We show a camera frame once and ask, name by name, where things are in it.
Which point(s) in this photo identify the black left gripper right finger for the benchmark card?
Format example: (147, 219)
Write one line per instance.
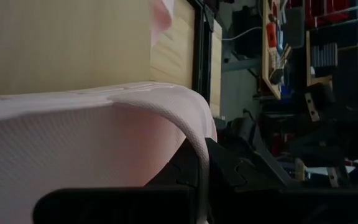
(259, 205)

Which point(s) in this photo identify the orange tool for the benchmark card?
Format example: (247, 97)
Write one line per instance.
(271, 34)

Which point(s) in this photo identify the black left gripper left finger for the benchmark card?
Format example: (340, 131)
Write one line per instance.
(120, 205)

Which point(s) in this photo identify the red storage bins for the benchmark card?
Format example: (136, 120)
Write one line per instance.
(337, 9)

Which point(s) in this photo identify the grey metal beam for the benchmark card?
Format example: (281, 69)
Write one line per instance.
(241, 64)

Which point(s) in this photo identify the black ribbed block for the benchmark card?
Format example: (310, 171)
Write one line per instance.
(323, 54)

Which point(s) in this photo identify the pink foam slide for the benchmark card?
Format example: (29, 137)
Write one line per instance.
(160, 15)
(73, 140)

